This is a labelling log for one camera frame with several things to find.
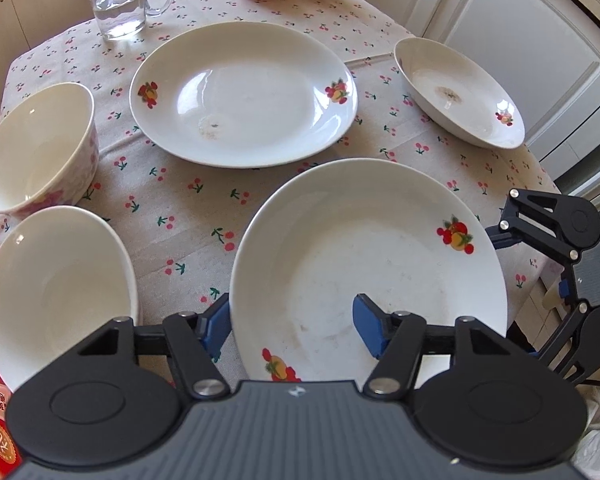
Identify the cherry-print tablecloth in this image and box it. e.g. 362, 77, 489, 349
0, 0, 563, 391

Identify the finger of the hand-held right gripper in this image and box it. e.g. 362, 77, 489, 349
485, 189, 581, 264
535, 259, 589, 376

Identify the small deep fruit-print plate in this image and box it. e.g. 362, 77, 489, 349
393, 36, 526, 150

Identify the large round fruit-print plate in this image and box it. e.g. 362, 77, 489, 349
229, 158, 509, 383

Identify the plain white bowl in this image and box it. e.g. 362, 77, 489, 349
0, 206, 140, 393

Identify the white base cabinet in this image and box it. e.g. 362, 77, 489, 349
0, 0, 98, 133

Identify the clear glass mug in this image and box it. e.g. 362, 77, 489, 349
82, 0, 176, 42

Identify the oval fruit-print plate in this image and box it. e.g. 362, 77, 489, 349
129, 21, 358, 169

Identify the white panelled cabinet door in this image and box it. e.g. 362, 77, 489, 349
402, 0, 600, 181

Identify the pink floral white bowl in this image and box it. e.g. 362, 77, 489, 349
0, 82, 100, 217

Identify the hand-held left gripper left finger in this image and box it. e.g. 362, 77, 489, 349
77, 292, 231, 400

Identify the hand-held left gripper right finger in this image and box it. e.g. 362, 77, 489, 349
352, 294, 523, 400

